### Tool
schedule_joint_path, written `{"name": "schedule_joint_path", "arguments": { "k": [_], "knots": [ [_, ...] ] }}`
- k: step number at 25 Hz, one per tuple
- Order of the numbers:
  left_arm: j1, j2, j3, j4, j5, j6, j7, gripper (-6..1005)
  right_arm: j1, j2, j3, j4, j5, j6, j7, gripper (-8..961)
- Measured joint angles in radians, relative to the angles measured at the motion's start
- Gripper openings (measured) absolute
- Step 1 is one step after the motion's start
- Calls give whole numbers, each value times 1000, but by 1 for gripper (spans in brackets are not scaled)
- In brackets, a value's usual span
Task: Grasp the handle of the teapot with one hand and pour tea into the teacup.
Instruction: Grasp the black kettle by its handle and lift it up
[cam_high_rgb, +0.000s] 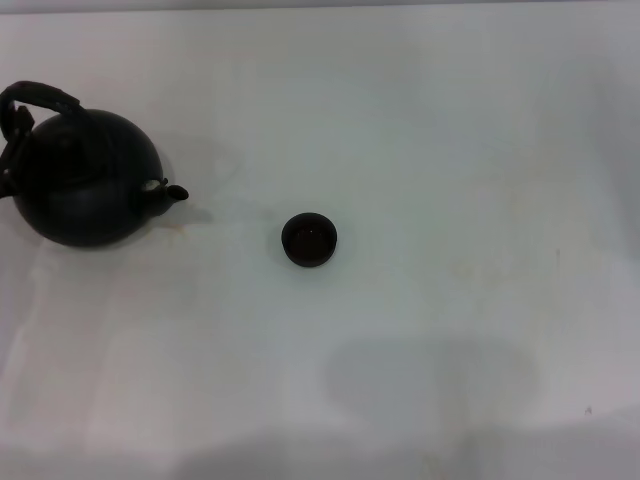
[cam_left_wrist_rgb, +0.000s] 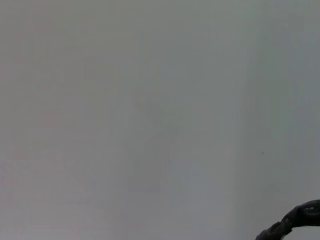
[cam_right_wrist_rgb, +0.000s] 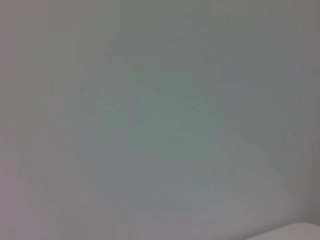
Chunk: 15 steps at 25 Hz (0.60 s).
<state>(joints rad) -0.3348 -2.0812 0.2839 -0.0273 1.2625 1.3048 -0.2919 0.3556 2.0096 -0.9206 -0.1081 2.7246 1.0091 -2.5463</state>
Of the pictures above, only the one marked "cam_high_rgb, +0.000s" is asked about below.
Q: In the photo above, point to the small dark teacup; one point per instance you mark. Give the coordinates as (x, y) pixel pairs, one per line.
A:
(310, 240)

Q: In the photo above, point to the black round teapot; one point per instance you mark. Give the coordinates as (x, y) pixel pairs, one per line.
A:
(85, 185)

